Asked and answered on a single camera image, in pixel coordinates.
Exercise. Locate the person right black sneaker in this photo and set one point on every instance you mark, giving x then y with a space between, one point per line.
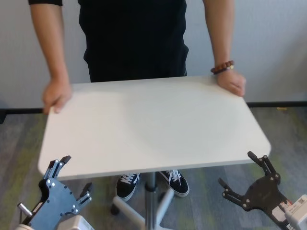
127 188

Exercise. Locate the person left hand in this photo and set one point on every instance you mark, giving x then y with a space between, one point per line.
231 82

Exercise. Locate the black furniture foot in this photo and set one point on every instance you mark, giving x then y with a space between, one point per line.
3 112

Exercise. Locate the person left black sneaker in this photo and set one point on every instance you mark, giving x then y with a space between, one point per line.
177 185

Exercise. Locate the person in black clothes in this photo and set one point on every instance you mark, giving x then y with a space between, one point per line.
134 40

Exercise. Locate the person right hand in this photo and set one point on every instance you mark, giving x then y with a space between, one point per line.
56 93

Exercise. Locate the person right forearm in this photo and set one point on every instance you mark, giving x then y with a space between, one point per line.
48 48

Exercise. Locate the white rolling pedestal table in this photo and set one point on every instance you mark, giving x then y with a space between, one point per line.
153 119

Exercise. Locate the small tan floor scrap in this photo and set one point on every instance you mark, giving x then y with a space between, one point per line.
281 108

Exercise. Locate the black wall baseboard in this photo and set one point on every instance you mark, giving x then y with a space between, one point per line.
275 104

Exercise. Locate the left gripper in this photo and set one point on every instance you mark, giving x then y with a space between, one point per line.
57 201

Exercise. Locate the person black sneaker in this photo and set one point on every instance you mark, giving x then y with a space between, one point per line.
177 185
127 188

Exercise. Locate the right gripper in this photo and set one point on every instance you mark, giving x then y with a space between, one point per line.
266 194

